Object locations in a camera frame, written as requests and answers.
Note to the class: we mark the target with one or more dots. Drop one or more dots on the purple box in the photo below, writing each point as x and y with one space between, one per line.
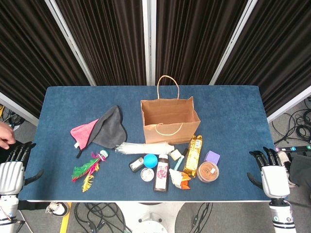
212 156

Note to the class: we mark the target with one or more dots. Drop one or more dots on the clear straw bundle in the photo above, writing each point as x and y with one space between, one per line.
138 148

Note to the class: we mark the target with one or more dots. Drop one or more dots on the black pleated partition panel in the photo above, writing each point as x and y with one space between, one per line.
109 41
29 53
194 41
279 48

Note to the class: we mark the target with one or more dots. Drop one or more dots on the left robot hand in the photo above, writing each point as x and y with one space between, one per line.
12 177

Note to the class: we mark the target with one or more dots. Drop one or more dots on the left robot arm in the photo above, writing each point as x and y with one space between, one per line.
7 211

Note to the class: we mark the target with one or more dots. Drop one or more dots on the gold snack packet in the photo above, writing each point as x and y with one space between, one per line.
193 157

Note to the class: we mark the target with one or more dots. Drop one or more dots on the grape juice bottle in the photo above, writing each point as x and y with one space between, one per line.
161 174

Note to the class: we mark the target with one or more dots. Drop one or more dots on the orange white snack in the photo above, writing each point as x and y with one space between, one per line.
178 179

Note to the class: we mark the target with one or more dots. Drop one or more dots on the bystander bare hand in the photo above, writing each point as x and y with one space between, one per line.
6 137

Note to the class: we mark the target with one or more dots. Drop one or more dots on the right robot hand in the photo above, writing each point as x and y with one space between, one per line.
275 180

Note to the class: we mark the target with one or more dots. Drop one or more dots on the round brown container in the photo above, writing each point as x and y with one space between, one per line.
207 171

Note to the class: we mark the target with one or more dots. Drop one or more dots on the blue ball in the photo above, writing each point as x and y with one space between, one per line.
150 161

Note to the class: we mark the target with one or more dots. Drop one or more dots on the colourful feather shuttlecock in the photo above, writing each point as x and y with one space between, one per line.
83 170

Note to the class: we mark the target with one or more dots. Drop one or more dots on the white partition frame post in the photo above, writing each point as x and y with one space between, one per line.
73 43
233 41
149 41

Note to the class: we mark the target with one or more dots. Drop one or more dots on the black trouser leg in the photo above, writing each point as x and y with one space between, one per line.
301 170

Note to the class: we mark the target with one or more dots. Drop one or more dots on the grey pink cloth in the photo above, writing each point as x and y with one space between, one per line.
109 128

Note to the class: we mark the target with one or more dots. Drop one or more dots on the round silver pin tin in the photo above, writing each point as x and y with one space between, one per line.
147 174

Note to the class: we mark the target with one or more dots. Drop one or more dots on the black ink bottle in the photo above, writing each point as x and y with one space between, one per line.
136 164

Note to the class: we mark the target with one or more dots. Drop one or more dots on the brown paper bag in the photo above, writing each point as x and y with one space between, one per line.
170 136

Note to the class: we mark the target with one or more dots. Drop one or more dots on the white sneaker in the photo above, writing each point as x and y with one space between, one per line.
284 157
58 209

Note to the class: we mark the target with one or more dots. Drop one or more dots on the yellow sponge cube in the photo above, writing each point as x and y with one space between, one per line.
176 154

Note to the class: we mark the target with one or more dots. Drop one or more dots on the green marker pen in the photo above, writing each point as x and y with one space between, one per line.
179 163

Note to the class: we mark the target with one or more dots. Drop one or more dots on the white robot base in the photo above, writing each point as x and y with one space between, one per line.
150 216

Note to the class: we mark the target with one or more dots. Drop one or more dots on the blue table mat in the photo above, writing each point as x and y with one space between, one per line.
230 121

